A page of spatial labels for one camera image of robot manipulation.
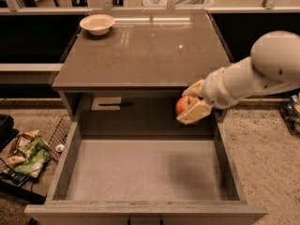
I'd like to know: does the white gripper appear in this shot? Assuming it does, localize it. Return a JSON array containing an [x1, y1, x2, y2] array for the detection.
[[176, 67, 238, 125]]

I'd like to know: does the red apple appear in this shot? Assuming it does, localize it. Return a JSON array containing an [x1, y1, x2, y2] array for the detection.
[[175, 96, 194, 115]]

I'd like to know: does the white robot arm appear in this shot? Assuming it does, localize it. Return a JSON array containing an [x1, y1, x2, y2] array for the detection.
[[176, 31, 300, 125]]

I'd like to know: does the grey cabinet counter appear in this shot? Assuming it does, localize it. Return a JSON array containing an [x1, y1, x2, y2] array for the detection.
[[52, 11, 230, 126]]

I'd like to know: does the open grey top drawer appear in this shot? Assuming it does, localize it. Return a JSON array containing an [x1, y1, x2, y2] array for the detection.
[[25, 116, 267, 225]]

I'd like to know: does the white bowl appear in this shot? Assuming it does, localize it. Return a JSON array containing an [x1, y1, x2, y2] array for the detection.
[[80, 14, 115, 36]]

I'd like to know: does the green snack bag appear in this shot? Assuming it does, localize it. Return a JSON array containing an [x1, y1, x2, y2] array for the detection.
[[14, 137, 50, 178]]

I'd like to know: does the brown snack bag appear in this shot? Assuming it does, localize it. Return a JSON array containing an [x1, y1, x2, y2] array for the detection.
[[6, 130, 39, 167]]

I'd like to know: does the black tray on floor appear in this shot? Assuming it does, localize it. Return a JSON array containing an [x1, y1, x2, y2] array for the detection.
[[0, 114, 19, 152]]

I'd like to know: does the black wire basket right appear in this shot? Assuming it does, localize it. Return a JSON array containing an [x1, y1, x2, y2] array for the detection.
[[278, 94, 300, 137]]

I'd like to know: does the black wire basket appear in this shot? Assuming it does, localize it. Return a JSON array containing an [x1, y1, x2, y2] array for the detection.
[[48, 115, 71, 161], [278, 94, 300, 137]]

